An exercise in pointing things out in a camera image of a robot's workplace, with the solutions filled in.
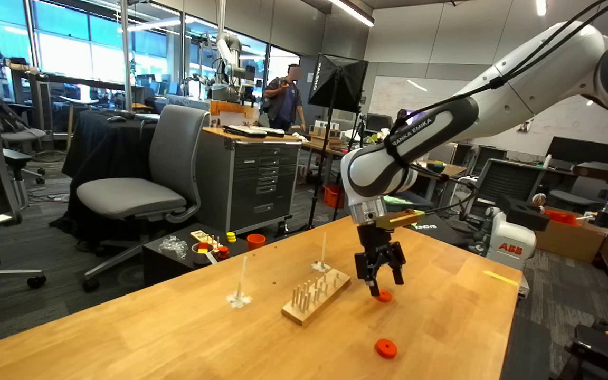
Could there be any person in dark shirt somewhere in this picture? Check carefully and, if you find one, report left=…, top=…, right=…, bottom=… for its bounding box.
left=263, top=61, right=308, bottom=135

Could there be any grey office chair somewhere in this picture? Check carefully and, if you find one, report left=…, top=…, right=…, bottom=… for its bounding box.
left=74, top=103, right=211, bottom=293

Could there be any black softbox light stand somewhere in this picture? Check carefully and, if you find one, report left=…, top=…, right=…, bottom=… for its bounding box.
left=305, top=57, right=371, bottom=231

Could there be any grey drawer cabinet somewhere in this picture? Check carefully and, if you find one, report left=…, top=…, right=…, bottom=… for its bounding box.
left=196, top=126, right=305, bottom=240

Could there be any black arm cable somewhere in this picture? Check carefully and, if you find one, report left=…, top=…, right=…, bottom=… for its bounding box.
left=387, top=0, right=608, bottom=139

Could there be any yellow tape strip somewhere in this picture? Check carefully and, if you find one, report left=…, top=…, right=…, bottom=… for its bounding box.
left=482, top=269, right=521, bottom=289

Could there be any wooden block with pegs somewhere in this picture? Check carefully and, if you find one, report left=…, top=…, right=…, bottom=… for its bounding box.
left=279, top=267, right=353, bottom=327

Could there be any clear wine glass right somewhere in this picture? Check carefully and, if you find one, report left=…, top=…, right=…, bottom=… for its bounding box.
left=311, top=231, right=336, bottom=275

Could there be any white robot base unit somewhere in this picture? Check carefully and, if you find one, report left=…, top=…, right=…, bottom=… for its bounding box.
left=483, top=205, right=541, bottom=275

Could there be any clear plastic bag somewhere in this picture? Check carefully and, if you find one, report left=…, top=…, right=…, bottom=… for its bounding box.
left=157, top=234, right=192, bottom=260

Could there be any low black side table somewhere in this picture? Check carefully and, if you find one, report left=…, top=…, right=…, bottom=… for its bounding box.
left=139, top=229, right=282, bottom=287

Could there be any orange cup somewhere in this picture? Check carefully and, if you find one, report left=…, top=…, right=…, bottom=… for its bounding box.
left=246, top=232, right=270, bottom=252

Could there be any orange bucket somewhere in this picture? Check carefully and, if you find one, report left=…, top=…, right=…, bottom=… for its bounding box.
left=321, top=183, right=347, bottom=211

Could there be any cardboard box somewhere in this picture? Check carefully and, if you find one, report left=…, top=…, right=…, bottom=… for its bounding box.
left=534, top=217, right=608, bottom=267

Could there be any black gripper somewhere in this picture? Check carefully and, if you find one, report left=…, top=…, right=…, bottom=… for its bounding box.
left=355, top=224, right=407, bottom=298

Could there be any flat wooden strip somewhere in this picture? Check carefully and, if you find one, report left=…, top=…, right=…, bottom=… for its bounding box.
left=188, top=229, right=228, bottom=253

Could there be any black equipment case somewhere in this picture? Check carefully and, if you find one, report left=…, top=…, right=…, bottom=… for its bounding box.
left=559, top=322, right=608, bottom=380

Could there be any black computer monitor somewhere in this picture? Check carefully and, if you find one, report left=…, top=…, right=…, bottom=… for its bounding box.
left=545, top=135, right=608, bottom=170

